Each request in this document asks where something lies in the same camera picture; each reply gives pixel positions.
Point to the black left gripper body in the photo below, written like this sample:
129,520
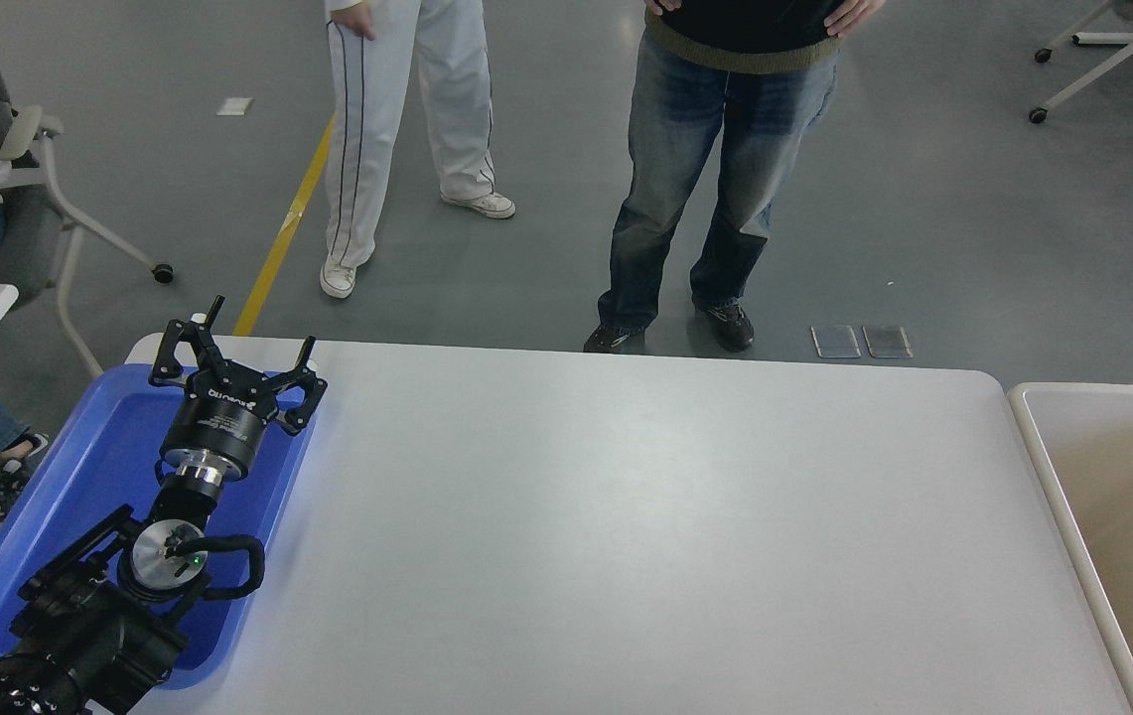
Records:
218,422

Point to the metal floor plate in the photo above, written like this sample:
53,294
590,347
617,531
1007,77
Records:
889,342
836,342

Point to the person's hand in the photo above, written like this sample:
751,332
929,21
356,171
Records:
357,18

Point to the person's left hand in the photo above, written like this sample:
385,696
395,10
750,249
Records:
854,15

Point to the person's right hand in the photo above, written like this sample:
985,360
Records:
660,5

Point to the white wheeled chair base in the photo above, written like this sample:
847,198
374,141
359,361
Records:
1132,41

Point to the standing person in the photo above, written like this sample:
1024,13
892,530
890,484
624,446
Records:
675,149
367,119

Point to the grey office chair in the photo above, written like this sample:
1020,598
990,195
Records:
25,228

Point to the blue plastic tray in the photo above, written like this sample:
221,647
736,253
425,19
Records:
99,447

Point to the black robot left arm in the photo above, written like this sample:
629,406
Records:
79,636

